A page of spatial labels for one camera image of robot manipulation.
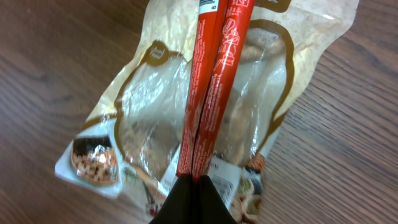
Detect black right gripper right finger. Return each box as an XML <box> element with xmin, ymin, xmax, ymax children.
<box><xmin>198</xmin><ymin>175</ymin><xmax>237</xmax><ymax>224</ymax></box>

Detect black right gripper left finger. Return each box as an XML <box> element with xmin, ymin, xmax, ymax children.
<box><xmin>150</xmin><ymin>174</ymin><xmax>193</xmax><ymax>224</ymax></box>

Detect white brown snack wrapper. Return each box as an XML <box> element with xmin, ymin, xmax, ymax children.
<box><xmin>55</xmin><ymin>0</ymin><xmax>358</xmax><ymax>223</ymax></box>

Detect red white snack bar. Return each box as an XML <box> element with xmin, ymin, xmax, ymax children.
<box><xmin>177</xmin><ymin>0</ymin><xmax>255</xmax><ymax>182</ymax></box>

